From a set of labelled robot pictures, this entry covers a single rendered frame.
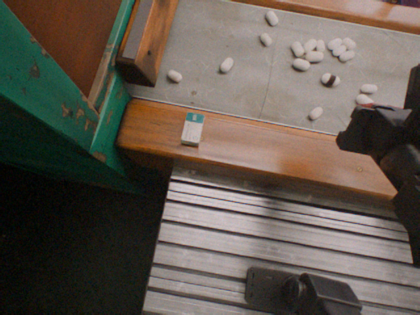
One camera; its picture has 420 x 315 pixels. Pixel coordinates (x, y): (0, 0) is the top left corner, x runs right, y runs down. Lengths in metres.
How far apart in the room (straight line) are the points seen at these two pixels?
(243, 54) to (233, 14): 0.11
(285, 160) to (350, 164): 0.13
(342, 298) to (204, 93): 0.44
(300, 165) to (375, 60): 0.34
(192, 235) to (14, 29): 0.44
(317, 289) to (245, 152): 0.25
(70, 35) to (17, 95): 0.13
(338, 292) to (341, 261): 0.18
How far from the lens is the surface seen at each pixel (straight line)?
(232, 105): 0.55
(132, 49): 0.48
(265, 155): 0.50
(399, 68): 0.76
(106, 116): 0.47
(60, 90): 0.35
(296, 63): 0.62
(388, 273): 0.70
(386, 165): 0.35
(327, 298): 0.45
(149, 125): 0.51
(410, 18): 0.82
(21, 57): 0.30
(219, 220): 0.56
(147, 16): 0.52
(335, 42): 0.69
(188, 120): 0.48
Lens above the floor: 1.23
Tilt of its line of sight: 75 degrees down
